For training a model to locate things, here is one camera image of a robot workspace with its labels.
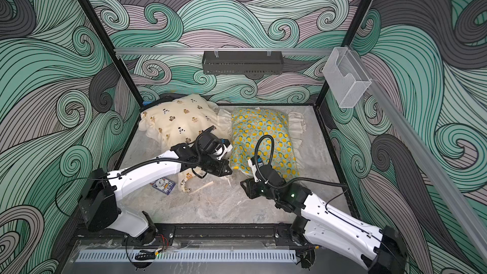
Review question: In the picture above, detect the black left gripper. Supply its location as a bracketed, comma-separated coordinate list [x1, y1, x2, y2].
[198, 155, 234, 178]

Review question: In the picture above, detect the cream animal print pillow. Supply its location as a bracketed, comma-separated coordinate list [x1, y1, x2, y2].
[137, 94, 233, 194]

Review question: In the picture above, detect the lemon print ruffled pillow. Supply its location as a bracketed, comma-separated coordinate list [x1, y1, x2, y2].
[228, 107, 307, 180]

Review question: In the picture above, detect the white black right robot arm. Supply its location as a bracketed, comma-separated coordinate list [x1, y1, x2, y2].
[240, 166, 408, 273]

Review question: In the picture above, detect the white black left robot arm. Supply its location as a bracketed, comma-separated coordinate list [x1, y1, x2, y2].
[78, 140, 232, 245]

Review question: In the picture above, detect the small blue printed card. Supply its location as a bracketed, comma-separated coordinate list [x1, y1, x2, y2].
[151, 177, 176, 195]

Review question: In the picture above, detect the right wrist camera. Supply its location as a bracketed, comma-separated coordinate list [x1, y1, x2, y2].
[247, 156, 263, 180]

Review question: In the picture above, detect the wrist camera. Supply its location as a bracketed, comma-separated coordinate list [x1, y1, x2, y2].
[247, 156, 263, 180]
[197, 132, 233, 160]

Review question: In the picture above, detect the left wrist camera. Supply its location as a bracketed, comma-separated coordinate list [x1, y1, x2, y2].
[197, 132, 233, 160]

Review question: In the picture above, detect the black front mounting rail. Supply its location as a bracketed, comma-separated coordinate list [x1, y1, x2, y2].
[75, 222, 305, 241]

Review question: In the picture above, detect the black perforated wall tray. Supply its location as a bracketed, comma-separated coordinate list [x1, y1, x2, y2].
[202, 52, 284, 76]

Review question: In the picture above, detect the aluminium rail back wall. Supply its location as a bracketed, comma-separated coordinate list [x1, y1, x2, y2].
[114, 47, 333, 57]

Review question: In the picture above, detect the aluminium rail wall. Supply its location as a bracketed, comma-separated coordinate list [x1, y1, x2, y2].
[347, 48, 486, 261]
[114, 47, 333, 57]

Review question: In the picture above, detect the clear plastic wall bin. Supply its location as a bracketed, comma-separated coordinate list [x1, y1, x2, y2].
[323, 47, 371, 109]

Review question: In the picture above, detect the white slotted cable duct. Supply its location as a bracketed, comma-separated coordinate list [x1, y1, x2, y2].
[75, 249, 298, 263]

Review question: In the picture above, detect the aluminium rail right wall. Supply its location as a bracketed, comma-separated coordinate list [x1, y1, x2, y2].
[347, 48, 486, 261]

